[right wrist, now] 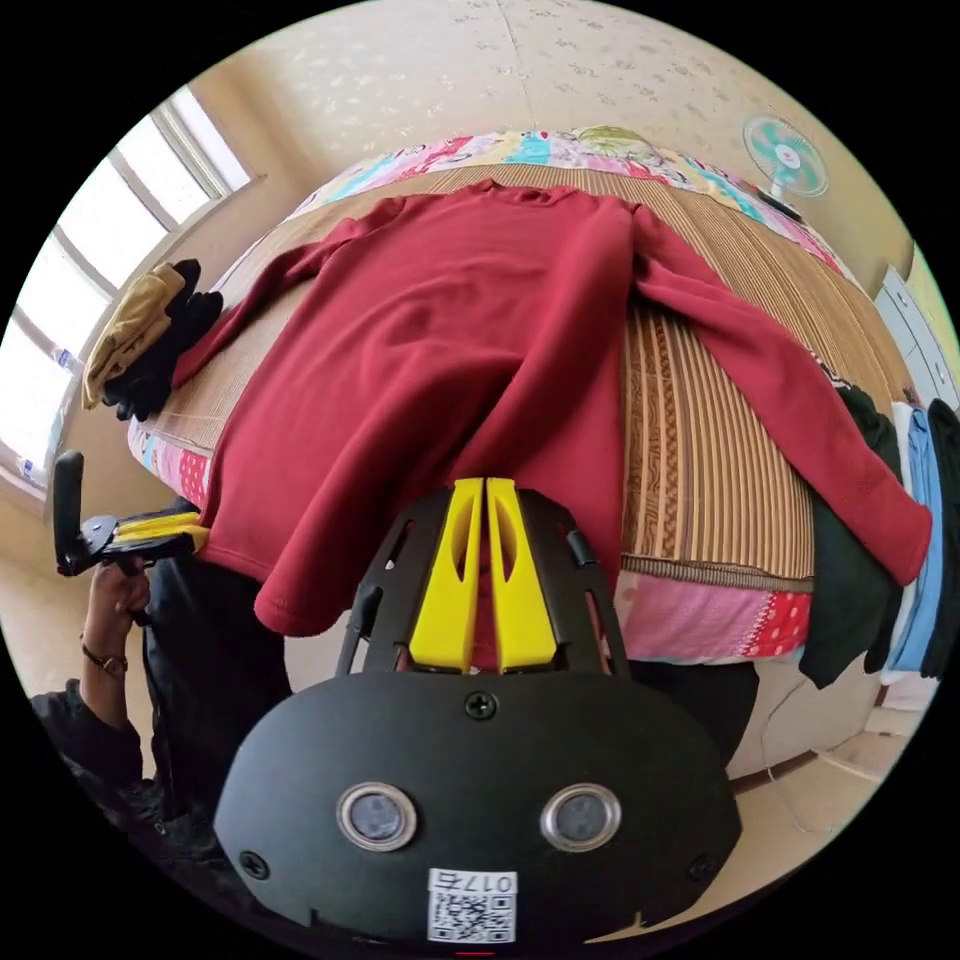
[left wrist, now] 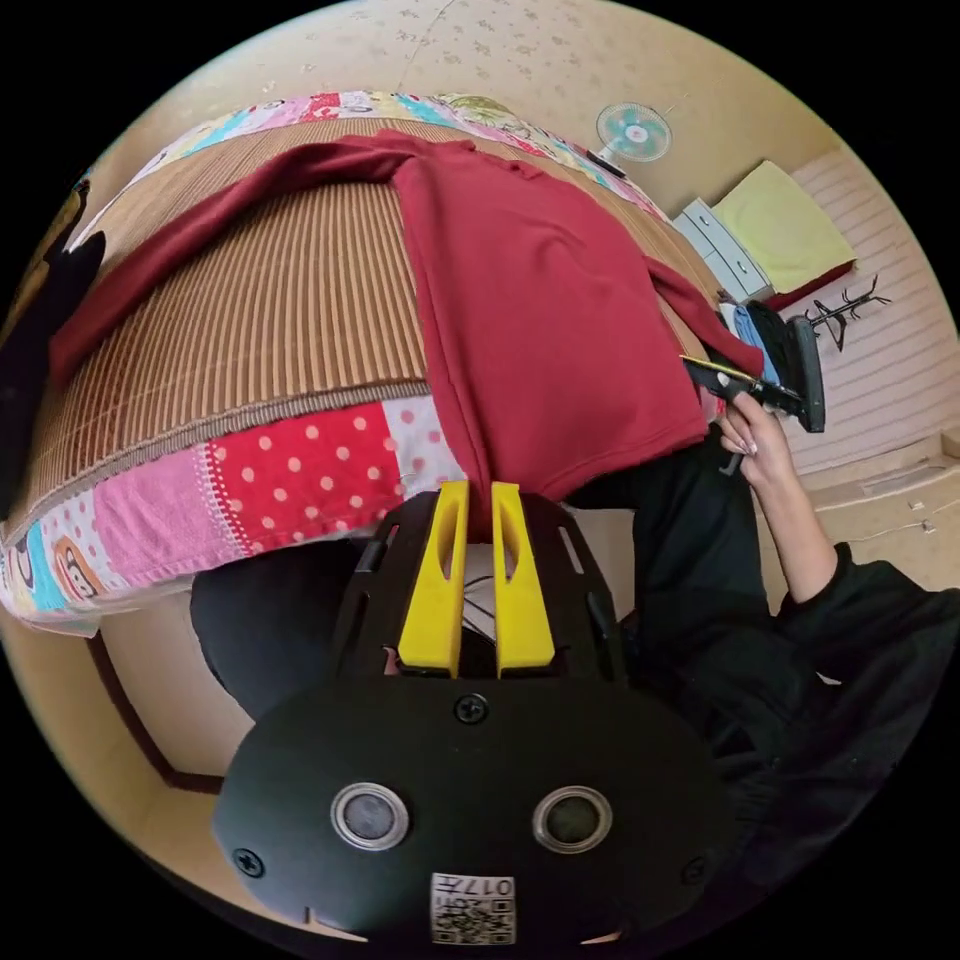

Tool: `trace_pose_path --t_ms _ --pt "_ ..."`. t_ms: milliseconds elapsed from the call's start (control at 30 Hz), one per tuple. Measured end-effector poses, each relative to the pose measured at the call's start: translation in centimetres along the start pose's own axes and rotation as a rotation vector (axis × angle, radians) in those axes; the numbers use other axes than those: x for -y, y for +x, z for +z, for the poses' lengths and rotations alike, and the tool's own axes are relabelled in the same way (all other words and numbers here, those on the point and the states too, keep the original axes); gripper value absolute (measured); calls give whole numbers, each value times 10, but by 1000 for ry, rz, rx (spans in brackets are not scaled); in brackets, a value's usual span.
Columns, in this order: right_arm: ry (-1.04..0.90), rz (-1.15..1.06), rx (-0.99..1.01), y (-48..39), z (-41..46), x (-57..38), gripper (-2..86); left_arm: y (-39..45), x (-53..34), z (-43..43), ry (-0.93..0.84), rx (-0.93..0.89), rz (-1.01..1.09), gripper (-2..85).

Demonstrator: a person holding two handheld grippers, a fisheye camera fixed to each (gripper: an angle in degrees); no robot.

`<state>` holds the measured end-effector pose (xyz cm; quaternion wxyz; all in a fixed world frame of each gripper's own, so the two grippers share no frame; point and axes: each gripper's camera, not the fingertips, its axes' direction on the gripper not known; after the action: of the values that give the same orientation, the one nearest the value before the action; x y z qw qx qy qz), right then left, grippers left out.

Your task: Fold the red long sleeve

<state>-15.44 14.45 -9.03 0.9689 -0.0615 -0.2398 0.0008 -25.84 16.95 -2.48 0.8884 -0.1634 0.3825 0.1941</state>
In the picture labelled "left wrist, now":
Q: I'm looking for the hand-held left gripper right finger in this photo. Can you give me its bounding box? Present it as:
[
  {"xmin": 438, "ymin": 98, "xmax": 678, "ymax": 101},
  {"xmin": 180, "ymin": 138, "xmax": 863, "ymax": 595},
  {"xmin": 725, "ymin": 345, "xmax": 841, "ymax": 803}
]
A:
[{"xmin": 490, "ymin": 482, "xmax": 557, "ymax": 675}]

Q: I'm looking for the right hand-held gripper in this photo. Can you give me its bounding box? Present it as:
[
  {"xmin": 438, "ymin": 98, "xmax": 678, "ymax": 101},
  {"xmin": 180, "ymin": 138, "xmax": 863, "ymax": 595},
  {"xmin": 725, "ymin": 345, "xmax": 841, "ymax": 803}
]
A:
[{"xmin": 678, "ymin": 355, "xmax": 805, "ymax": 418}]

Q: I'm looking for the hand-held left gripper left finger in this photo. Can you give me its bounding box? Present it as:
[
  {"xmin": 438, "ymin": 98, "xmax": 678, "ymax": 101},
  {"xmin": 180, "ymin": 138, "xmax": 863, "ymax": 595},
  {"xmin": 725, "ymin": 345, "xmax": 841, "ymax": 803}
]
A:
[{"xmin": 398, "ymin": 479, "xmax": 471, "ymax": 674}]

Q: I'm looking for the red long sleeve shirt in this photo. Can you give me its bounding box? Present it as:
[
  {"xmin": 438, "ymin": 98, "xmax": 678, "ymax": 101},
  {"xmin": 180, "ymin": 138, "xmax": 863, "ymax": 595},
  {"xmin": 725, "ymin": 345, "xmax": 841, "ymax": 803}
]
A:
[{"xmin": 48, "ymin": 129, "xmax": 768, "ymax": 520}]

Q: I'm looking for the person's right forearm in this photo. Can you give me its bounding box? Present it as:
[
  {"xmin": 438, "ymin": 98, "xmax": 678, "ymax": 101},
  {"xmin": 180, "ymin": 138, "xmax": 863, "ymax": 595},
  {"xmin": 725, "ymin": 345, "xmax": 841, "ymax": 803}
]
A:
[{"xmin": 752, "ymin": 470, "xmax": 839, "ymax": 604}]

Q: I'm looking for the person's right hand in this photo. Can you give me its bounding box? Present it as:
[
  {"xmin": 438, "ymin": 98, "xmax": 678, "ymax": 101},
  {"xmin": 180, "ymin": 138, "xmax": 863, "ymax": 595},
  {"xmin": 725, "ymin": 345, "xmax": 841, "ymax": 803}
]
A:
[{"xmin": 718, "ymin": 392, "xmax": 798, "ymax": 493}]

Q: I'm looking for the pile of clothes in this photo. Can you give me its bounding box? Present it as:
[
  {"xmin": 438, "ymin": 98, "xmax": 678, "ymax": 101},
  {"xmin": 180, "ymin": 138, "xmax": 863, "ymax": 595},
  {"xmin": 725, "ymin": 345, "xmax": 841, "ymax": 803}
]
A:
[{"xmin": 716, "ymin": 294, "xmax": 798, "ymax": 384}]

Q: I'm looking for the white drawer cupboard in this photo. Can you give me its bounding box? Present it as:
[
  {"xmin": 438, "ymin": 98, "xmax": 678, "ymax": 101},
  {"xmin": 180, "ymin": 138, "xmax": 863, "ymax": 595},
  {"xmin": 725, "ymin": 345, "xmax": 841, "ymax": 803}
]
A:
[{"xmin": 671, "ymin": 196, "xmax": 775, "ymax": 303}]

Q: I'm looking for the black coat rack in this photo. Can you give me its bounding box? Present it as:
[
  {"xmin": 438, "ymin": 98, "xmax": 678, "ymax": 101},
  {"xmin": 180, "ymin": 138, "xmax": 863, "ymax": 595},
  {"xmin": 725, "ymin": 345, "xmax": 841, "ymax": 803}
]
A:
[{"xmin": 804, "ymin": 272, "xmax": 894, "ymax": 355}]

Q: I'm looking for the yellow and red folded mattress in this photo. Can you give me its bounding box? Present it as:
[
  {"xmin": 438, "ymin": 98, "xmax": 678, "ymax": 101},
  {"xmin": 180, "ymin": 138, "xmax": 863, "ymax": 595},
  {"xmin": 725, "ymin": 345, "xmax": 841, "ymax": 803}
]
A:
[{"xmin": 710, "ymin": 158, "xmax": 859, "ymax": 313}]

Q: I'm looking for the person's body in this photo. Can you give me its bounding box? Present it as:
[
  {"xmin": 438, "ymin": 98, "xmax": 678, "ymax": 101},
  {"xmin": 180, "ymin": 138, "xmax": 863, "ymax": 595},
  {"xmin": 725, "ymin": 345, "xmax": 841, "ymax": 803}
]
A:
[{"xmin": 189, "ymin": 438, "xmax": 960, "ymax": 913}]

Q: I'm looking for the cardboard carton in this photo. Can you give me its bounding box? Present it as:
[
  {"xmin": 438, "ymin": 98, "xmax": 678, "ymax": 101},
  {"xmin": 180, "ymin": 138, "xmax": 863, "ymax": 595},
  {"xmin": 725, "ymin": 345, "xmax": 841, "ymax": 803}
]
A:
[{"xmin": 753, "ymin": 427, "xmax": 960, "ymax": 613}]

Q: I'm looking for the standing fan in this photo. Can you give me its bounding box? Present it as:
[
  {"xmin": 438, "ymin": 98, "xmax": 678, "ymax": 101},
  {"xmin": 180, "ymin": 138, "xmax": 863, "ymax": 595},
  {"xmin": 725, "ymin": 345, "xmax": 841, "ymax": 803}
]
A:
[{"xmin": 586, "ymin": 101, "xmax": 674, "ymax": 180}]

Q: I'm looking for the bed with mat and quilt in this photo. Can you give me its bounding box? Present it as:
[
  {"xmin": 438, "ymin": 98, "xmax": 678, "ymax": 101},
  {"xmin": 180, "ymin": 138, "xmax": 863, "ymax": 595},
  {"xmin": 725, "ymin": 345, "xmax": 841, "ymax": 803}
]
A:
[{"xmin": 0, "ymin": 89, "xmax": 744, "ymax": 639}]

